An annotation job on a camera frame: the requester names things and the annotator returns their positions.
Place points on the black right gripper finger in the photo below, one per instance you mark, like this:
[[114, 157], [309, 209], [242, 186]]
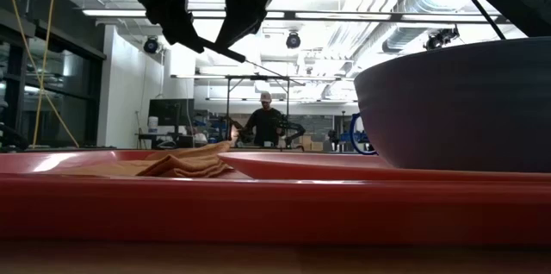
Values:
[[245, 7], [176, 20]]

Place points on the brown cloth napkin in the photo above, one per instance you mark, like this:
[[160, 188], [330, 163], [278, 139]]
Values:
[[185, 164]]

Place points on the blue mug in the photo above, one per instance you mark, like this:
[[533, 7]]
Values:
[[354, 136]]

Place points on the pink plate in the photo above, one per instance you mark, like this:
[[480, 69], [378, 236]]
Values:
[[323, 166]]

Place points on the blue bowl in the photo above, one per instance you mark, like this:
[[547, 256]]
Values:
[[465, 106]]

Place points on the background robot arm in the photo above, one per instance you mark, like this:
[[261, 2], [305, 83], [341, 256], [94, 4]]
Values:
[[232, 129], [290, 129]]

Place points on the red plastic tray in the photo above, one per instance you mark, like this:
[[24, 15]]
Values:
[[258, 213]]

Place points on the black ceiling spotlight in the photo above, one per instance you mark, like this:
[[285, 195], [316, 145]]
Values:
[[151, 45], [293, 40]]

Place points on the black overhead light bar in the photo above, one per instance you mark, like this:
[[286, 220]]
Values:
[[290, 15]]

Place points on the black computer monitor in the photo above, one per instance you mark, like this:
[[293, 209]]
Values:
[[170, 112]]

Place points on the person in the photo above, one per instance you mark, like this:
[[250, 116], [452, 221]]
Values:
[[263, 125]]

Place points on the cardboard boxes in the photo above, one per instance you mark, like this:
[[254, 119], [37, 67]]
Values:
[[311, 142]]

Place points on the black ceiling track light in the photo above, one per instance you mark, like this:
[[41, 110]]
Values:
[[440, 38]]

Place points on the black background stand frame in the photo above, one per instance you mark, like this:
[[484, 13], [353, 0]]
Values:
[[258, 77]]

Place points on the silver ventilation duct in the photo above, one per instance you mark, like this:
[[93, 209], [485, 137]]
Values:
[[409, 28]]

